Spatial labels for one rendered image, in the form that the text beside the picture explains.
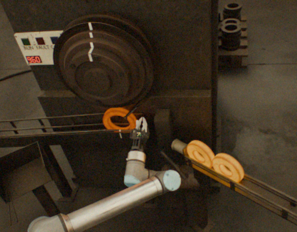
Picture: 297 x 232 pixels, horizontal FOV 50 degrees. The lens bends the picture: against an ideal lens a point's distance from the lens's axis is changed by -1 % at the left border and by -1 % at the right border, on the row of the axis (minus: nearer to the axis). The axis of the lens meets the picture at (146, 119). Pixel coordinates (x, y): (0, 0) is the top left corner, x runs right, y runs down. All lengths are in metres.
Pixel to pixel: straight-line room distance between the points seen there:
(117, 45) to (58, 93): 0.61
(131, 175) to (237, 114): 1.49
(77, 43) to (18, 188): 0.87
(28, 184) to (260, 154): 1.62
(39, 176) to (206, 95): 0.99
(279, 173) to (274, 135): 0.36
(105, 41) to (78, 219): 0.72
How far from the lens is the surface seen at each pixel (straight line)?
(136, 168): 1.56
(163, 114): 1.66
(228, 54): 3.27
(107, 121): 1.75
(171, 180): 1.46
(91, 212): 1.36
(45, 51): 1.73
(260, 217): 2.24
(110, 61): 1.35
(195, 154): 1.61
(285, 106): 2.95
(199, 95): 1.64
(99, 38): 1.39
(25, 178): 1.90
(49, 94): 1.89
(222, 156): 1.47
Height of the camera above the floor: 1.93
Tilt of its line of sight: 43 degrees down
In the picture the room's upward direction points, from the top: 11 degrees counter-clockwise
